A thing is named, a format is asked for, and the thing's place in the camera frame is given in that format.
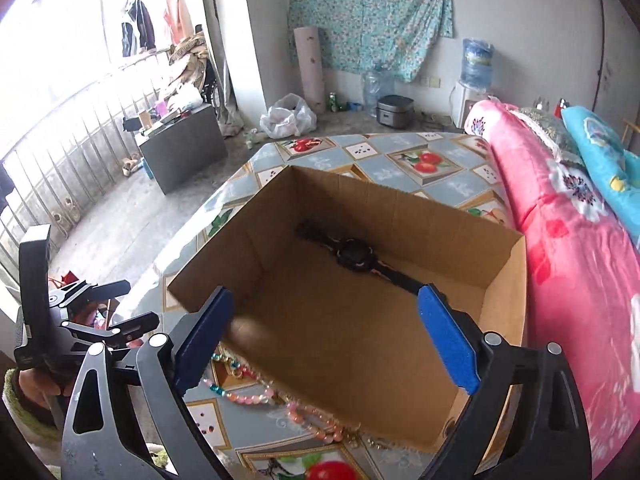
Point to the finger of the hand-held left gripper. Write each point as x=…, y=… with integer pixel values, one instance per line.
x=135, y=327
x=107, y=291

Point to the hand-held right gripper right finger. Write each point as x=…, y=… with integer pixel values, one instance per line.
x=447, y=340

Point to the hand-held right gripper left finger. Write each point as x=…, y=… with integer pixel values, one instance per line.
x=200, y=347

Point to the brown cardboard box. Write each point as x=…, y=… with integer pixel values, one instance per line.
x=350, y=320

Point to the small gold trinket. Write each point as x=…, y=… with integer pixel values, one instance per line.
x=367, y=442

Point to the person's left forearm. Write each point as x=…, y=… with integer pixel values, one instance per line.
x=20, y=422

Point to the person's left hand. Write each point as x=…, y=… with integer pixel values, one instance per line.
x=37, y=385

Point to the small open cardboard box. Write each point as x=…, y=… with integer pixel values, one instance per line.
x=114, y=306

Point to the black wristwatch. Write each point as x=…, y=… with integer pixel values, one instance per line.
x=354, y=255

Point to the beige shoe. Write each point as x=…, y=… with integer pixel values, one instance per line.
x=131, y=165

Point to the pink floral blanket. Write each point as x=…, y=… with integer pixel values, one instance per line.
x=565, y=260

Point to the grey cabinet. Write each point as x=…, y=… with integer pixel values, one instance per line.
x=185, y=150

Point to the metal balcony railing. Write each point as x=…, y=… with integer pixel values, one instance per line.
x=75, y=125

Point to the pink cup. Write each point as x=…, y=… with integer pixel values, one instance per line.
x=161, y=107

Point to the grey patterned cushion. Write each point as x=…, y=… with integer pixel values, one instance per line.
x=545, y=127

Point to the white water dispenser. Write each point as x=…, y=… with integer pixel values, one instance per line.
x=462, y=105

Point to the metal trash bin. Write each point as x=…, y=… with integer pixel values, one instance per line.
x=395, y=110

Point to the pile of cardboard and cloth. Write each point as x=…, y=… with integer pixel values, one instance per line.
x=187, y=67

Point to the blue cartoon pillow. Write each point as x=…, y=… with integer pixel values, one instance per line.
x=600, y=150

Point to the white plastic bag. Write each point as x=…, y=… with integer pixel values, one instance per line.
x=287, y=117

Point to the red bottle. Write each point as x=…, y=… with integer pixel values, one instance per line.
x=559, y=107

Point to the empty clear water jug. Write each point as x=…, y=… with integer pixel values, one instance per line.
x=377, y=87

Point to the green drink can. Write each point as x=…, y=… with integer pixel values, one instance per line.
x=332, y=102

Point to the dark hanging jacket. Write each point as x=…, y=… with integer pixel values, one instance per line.
x=140, y=27

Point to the wooden chair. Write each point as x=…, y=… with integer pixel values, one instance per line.
x=631, y=132

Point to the pink hanging garment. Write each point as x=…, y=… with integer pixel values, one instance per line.
x=176, y=17

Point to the pink rolled mat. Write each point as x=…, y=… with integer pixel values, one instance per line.
x=309, y=70

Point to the white wall socket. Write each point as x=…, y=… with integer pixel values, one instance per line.
x=431, y=80

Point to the teal floral wall cloth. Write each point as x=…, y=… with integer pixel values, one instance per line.
x=370, y=10

